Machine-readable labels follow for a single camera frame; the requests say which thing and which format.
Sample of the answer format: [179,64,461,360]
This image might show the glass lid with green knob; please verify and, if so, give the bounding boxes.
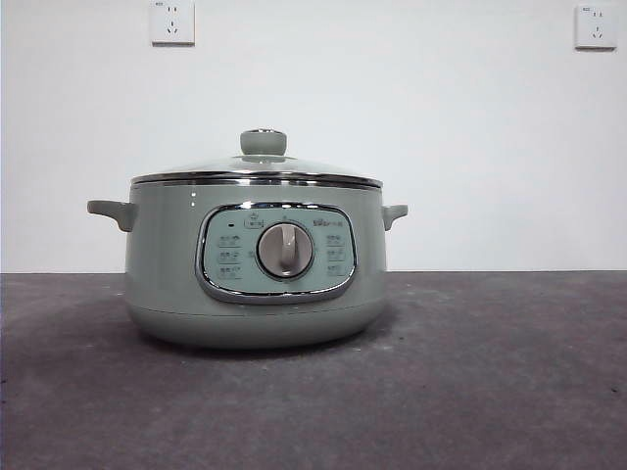
[129,127,383,190]

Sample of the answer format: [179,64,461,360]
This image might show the sage green electric cooking pot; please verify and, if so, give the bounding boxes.
[86,183,410,350]

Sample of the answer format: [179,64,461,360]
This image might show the white wall socket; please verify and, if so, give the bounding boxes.
[573,3,618,51]
[150,0,196,48]

